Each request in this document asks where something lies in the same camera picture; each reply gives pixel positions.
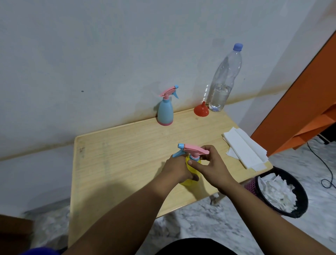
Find brown wooden furniture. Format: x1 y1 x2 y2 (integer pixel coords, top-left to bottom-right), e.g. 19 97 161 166
0 214 35 255

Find red plastic funnel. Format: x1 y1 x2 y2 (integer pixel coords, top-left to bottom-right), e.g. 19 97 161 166
194 101 210 117

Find stack of white paper tissues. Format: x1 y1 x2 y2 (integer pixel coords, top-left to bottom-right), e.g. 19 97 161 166
223 127 269 172

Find person's right forearm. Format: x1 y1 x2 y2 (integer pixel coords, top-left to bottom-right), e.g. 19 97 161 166
218 181 336 255

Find clear plastic water bottle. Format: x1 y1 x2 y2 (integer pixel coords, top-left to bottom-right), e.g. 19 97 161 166
207 49 243 112

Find crumpled white paper waste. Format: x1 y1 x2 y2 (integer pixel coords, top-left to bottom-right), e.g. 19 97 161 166
258 174 299 214

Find person's right hand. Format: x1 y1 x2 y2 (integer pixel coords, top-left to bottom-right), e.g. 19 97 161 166
187 145 238 196

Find orange shelf cabinet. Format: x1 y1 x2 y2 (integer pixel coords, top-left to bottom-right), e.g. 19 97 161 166
251 31 336 157

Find person's left forearm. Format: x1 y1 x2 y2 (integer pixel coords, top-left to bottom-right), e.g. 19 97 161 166
63 181 174 255

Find black cable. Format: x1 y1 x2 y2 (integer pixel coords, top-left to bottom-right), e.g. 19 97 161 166
306 140 336 189

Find person's black shorts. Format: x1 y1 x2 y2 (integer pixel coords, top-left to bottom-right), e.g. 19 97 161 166
155 237 238 255

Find yellow spray bottle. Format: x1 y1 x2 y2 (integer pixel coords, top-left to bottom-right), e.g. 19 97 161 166
179 155 203 187

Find person's left hand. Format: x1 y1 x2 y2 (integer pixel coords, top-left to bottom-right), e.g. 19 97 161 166
155 154 200 195

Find pink mesh waste basket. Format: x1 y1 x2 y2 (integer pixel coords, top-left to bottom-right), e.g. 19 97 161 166
244 176 284 216

